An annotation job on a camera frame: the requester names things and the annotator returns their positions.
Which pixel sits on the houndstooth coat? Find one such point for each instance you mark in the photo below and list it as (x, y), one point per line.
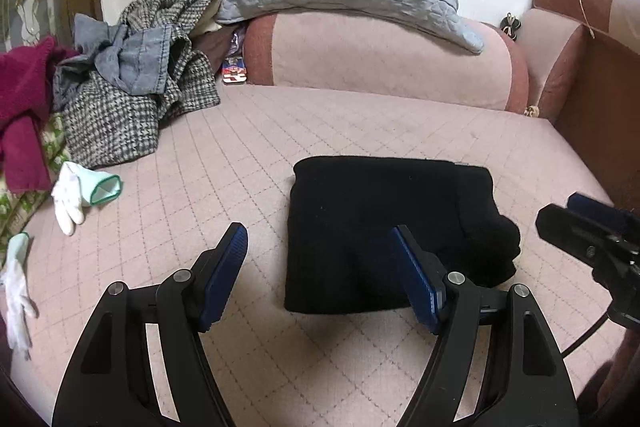
(110, 122)

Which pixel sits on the white glove with green cuff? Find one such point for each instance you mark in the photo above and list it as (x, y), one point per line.
(15, 287)
(75, 192)

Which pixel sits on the colourful packet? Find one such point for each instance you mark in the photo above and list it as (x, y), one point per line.
(234, 69)

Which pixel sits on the black pants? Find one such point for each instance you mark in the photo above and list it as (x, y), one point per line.
(350, 217)

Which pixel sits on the person's right forearm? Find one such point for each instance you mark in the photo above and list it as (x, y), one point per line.
(617, 377)

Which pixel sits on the maroon garment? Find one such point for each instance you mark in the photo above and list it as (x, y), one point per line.
(25, 82)

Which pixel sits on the green patterned cloth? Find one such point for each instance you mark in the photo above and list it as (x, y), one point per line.
(20, 207)

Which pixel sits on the pink quilted sofa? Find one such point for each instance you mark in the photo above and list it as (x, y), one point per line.
(240, 147)

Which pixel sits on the blue denim garment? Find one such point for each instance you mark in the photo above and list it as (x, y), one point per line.
(135, 62)

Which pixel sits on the pink and brown cushion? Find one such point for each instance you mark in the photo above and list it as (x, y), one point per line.
(550, 52)

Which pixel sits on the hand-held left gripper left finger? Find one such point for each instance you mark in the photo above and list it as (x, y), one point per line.
(225, 277)

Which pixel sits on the small black object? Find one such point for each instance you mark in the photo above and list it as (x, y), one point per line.
(511, 26)

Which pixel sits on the pink and brown bolster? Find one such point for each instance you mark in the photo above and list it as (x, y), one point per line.
(360, 52)

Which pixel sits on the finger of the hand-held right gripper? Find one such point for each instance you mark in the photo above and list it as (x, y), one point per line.
(592, 206)
(565, 227)

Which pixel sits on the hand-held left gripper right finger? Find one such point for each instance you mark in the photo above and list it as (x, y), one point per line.
(417, 284)

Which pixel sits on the beige tassel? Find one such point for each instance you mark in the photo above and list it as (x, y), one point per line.
(532, 111)

